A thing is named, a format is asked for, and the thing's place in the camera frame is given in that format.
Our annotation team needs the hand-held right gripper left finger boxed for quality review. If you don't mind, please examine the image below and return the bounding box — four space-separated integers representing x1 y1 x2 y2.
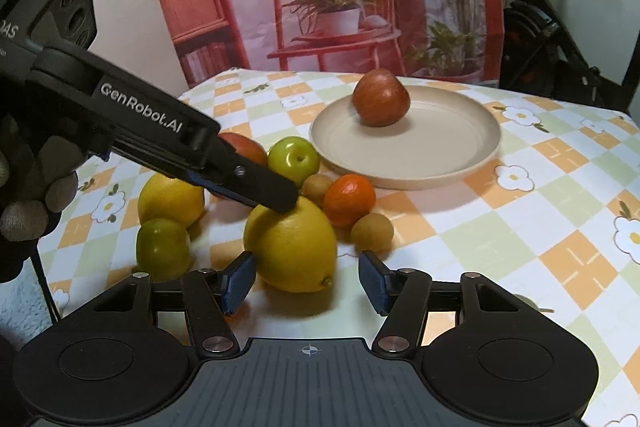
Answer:
85 251 258 356

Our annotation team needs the yellow lemon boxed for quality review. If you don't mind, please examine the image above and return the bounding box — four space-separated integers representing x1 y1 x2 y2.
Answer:
137 172 206 229
243 196 339 294

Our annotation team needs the beige round plate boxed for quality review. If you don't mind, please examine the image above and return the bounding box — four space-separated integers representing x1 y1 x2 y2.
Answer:
309 85 501 191

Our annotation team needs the dark red apple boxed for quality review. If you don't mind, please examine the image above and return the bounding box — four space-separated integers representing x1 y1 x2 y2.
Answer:
351 68 412 128

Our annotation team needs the bright red apple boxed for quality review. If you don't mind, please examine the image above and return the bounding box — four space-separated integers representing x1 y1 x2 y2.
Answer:
210 132 270 204

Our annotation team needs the black cable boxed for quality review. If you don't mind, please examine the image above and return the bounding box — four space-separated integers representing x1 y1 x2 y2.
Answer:
31 249 58 325

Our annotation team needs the green apple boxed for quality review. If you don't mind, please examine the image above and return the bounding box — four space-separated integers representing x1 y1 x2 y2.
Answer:
267 136 321 188
135 218 192 282

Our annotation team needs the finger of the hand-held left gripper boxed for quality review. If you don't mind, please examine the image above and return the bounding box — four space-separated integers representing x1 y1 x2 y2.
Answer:
212 134 302 214
182 171 256 208

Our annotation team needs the checkered floral tablecloth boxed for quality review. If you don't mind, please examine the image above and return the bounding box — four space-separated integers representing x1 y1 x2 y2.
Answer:
37 68 640 427

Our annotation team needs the person's left hand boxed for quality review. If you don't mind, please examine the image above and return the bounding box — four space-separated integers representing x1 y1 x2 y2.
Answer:
0 109 81 284

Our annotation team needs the orange tangerine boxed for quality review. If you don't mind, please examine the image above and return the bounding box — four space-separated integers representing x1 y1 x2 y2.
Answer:
322 174 377 228

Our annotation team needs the black exercise bike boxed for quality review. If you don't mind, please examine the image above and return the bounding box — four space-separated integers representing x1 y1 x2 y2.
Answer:
492 0 640 112

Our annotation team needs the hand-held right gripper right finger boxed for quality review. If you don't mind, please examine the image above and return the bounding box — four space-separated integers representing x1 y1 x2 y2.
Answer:
358 250 531 356

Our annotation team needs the brown kiwi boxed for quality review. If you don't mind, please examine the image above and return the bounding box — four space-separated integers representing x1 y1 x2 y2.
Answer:
350 213 395 254
300 173 335 209

